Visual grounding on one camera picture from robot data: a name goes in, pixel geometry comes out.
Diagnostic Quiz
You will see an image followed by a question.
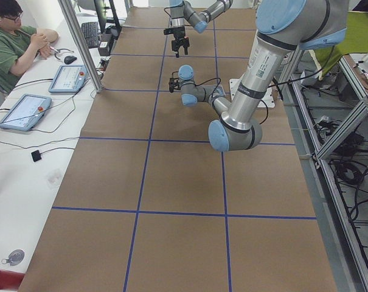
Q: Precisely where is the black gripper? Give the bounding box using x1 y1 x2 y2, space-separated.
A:
172 34 190 58
168 77 180 92

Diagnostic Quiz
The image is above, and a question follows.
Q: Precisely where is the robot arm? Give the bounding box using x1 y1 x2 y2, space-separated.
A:
164 0 233 58
170 0 349 152

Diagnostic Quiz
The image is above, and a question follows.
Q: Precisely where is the black keyboard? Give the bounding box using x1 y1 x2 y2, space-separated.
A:
81 22 99 48

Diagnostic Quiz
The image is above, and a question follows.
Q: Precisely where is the far teach pendant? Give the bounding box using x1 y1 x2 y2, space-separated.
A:
48 65 88 94

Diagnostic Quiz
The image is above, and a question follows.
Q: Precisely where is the teach pendant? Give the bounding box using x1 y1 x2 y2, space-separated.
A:
0 94 52 131
48 65 88 94

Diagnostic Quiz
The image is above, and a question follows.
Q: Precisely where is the black computer mouse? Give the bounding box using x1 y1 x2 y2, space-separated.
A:
63 55 77 64

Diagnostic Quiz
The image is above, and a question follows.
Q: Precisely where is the near teach pendant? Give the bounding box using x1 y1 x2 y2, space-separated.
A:
0 94 52 131

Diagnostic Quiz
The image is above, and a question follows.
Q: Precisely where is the small black square device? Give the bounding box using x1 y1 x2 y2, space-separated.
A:
31 150 42 162

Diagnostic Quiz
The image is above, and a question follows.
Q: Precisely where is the person in green shirt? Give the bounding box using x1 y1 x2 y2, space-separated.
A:
0 1 58 94

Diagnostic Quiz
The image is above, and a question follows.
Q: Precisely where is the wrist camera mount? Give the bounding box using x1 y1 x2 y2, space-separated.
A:
163 26 186 38

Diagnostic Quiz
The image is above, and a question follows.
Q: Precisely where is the aluminium frame post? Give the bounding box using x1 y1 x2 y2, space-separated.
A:
58 0 103 93

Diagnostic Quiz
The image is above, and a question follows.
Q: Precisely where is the aluminium side frame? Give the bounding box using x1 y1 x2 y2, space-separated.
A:
279 50 368 291

